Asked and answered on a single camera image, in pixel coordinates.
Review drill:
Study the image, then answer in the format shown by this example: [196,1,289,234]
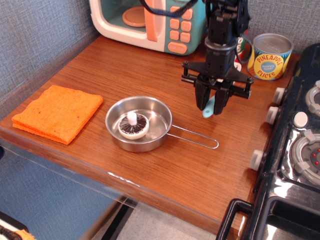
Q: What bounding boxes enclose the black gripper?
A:
[181,41,254,115]

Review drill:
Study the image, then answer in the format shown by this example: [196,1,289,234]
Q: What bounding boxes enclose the white spatula with blue handle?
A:
[202,95,215,118]

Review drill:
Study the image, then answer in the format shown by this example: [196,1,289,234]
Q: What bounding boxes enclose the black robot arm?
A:
[181,0,254,118]

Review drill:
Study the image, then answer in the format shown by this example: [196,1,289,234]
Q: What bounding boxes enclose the tomato sauce can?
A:
[234,29,249,72]

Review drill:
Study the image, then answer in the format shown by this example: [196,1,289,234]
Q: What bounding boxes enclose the white stove knob middle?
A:
[265,106,279,125]

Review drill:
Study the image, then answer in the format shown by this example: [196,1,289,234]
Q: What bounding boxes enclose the white stove knob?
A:
[265,106,279,125]
[272,87,286,105]
[249,149,264,171]

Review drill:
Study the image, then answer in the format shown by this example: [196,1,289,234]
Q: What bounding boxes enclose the pineapple slices can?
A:
[247,33,294,81]

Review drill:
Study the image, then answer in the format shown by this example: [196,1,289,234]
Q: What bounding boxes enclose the white stove knob top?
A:
[272,87,286,105]

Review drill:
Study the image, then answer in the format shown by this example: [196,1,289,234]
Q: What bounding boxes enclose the white stove knob bottom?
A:
[249,149,264,171]

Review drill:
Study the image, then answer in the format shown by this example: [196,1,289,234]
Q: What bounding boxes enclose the small steel pan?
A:
[105,96,220,153]

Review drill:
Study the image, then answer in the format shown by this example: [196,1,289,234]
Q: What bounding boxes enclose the toy mushroom slice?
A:
[118,111,150,140]

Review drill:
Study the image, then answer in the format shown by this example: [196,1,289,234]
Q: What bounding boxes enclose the white round stove button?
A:
[293,111,308,128]

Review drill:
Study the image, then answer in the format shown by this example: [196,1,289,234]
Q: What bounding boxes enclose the teal toy microwave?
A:
[89,0,207,56]

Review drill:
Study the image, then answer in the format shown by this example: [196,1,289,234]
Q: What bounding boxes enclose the black toy stove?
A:
[237,43,320,240]

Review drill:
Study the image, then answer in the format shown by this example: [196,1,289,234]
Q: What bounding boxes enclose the orange folded cloth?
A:
[11,85,103,145]

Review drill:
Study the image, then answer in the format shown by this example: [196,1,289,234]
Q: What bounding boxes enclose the orange fuzzy object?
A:
[0,225,36,240]

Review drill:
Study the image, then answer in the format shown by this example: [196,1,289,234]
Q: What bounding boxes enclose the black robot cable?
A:
[138,0,199,19]

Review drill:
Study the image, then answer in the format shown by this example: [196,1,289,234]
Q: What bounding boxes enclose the black oven door handle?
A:
[216,198,254,240]

